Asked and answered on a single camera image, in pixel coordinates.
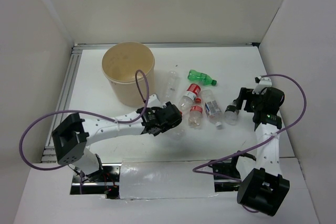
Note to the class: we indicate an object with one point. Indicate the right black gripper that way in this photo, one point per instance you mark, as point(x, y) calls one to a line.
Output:
point(245, 94)

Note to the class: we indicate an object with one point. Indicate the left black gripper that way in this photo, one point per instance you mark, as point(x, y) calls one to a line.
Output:
point(168, 126)

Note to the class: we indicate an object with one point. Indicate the black label clear bottle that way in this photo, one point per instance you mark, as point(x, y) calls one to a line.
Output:
point(230, 115)

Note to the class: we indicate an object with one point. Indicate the clear crushed bottle white cap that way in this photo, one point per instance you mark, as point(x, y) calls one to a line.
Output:
point(176, 133)

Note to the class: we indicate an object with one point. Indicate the small red label bottle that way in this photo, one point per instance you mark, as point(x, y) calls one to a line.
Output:
point(196, 114)

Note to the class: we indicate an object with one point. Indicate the blue label water bottle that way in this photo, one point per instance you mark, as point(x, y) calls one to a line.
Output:
point(212, 109)

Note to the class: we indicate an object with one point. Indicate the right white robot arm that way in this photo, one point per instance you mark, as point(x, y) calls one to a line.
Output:
point(263, 187)

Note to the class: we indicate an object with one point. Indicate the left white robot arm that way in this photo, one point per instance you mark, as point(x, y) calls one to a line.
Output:
point(74, 134)

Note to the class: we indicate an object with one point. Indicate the beige round bin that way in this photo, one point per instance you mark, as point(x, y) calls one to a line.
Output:
point(119, 65)

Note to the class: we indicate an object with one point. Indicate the red label bottle red cap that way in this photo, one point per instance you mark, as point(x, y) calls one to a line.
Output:
point(189, 97)

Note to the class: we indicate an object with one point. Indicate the slim clear bottle blue cap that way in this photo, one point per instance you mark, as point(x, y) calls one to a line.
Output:
point(172, 85)

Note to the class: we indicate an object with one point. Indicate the green plastic bottle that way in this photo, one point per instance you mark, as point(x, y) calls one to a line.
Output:
point(201, 78)

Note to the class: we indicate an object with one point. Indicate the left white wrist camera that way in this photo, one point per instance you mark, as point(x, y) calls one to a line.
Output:
point(153, 101)

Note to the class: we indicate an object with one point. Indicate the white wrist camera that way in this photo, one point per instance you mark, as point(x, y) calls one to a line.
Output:
point(261, 84)
point(153, 101)

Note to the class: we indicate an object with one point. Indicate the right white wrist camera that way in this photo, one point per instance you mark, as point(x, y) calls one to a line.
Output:
point(261, 84)

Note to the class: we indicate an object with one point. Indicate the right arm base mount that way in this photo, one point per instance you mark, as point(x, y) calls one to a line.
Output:
point(229, 168)

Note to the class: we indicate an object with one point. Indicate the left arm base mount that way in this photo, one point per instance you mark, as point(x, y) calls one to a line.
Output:
point(106, 184)

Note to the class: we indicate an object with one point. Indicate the aluminium frame rail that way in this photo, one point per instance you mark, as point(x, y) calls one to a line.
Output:
point(245, 57)

